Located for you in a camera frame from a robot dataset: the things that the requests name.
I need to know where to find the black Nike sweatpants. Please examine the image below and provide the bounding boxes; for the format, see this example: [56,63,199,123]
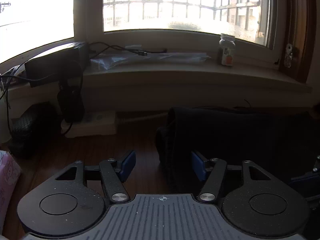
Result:
[154,104,320,193]

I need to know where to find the white power strip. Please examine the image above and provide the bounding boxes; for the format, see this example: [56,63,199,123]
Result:
[65,111,118,138]

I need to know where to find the black woven case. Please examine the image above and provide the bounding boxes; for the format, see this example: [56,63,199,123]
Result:
[10,102,61,157]

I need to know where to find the black power adapter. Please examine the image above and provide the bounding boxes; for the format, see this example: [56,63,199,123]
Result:
[57,78,85,124]

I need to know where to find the pink tissue pack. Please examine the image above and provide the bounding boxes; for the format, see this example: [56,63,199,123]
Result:
[0,151,21,232]

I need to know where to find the clear plastic bag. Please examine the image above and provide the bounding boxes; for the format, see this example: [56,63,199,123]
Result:
[86,50,212,72]

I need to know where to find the black box device on sill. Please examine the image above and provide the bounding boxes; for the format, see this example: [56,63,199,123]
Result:
[24,42,89,88]

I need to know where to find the small orange picture carton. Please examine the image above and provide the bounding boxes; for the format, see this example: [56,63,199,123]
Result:
[217,34,235,66]

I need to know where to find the clear blind pull handle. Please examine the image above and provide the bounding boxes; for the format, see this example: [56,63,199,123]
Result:
[284,43,293,68]

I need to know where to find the black cable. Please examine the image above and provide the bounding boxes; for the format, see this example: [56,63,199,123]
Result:
[0,42,168,136]

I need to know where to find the brown wooden window frame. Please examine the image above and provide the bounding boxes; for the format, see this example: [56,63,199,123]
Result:
[279,0,317,83]

